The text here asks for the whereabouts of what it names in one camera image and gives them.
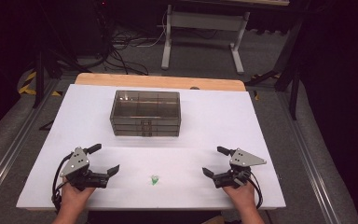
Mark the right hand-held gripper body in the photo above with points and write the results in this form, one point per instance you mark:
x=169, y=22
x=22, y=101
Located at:
x=244, y=158

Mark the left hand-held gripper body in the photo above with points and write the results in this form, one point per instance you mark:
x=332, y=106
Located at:
x=74, y=163

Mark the small green plastic piece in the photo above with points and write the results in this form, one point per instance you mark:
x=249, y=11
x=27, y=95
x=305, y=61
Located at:
x=154, y=179

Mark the smoky clear drawer cabinet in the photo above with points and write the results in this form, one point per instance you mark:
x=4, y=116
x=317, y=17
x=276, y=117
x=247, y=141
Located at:
x=146, y=104

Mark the person's left hand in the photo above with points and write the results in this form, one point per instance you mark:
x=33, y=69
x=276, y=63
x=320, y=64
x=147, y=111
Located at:
x=74, y=200

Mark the person's right hand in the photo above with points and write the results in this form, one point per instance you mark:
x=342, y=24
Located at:
x=245, y=199

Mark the white board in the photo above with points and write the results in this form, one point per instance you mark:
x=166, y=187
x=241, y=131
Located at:
x=214, y=124

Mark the yellow black floor tape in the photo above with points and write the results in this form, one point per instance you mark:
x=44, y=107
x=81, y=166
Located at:
x=28, y=84
x=256, y=95

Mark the black metal stand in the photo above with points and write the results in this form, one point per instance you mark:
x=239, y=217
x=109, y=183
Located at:
x=38, y=77
x=293, y=87

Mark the wooden table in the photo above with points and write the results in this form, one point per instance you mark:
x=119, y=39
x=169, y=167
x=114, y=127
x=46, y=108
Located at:
x=155, y=81

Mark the dark curtain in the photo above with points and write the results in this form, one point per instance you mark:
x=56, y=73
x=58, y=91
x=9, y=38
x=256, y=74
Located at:
x=345, y=93
x=0, y=62

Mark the white metal stand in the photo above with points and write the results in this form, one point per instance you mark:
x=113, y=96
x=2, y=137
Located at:
x=205, y=21

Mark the aluminium floor rail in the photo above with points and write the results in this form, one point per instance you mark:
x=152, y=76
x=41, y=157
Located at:
x=15, y=146
x=310, y=161

